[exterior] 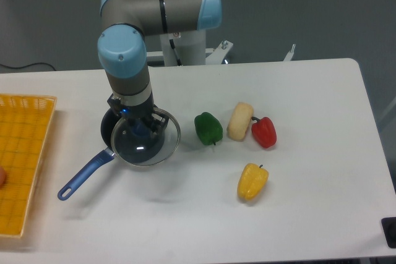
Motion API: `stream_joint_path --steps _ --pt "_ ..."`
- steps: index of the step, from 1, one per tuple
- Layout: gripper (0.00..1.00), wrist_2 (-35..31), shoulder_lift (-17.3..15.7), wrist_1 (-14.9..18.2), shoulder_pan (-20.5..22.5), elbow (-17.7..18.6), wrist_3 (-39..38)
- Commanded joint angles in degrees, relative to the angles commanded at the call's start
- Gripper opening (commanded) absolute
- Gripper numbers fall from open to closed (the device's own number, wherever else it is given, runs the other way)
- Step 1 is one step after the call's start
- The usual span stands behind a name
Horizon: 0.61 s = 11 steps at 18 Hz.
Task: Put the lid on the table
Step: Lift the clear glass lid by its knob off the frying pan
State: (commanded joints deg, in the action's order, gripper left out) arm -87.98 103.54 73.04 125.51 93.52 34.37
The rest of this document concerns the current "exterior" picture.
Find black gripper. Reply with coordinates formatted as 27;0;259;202
107;94;169;139

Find glass pot lid blue knob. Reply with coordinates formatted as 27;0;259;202
111;108;181;166

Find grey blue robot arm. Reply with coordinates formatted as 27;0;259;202
97;0;222;132

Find dark blue saucepan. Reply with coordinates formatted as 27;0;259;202
57;108;168;201

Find green bell pepper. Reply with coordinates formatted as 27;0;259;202
194;112;223;145

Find beige bread roll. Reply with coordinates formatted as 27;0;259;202
227;102;254;141

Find yellow woven basket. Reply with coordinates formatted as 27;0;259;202
1;93;57;238

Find red bell pepper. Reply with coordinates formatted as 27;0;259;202
251;117;277;149

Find yellow bell pepper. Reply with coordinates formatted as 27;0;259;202
237;163;269;201

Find black round table fixture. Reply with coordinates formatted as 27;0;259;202
381;217;396;249

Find black cable on floor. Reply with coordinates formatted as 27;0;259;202
0;62;56;70

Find white bracket behind table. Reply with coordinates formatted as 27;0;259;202
283;44;296;62

